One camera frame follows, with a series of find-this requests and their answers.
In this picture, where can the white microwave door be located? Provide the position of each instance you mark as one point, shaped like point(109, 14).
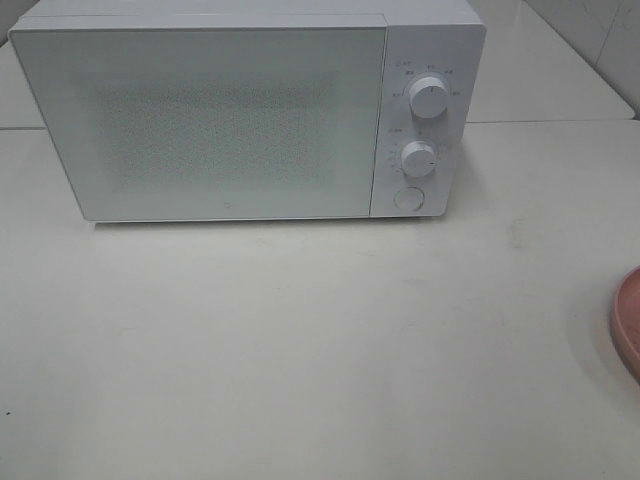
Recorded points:
point(206, 125)

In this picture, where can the pink round plate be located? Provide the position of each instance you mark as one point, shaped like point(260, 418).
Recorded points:
point(624, 322)

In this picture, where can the round white door button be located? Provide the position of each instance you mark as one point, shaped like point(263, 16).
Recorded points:
point(409, 199)

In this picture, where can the lower white timer knob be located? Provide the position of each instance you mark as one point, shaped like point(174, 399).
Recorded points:
point(418, 159)

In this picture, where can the upper white power knob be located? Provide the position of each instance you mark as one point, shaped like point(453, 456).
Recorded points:
point(428, 95)

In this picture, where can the white microwave oven body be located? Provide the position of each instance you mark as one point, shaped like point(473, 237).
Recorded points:
point(444, 37)

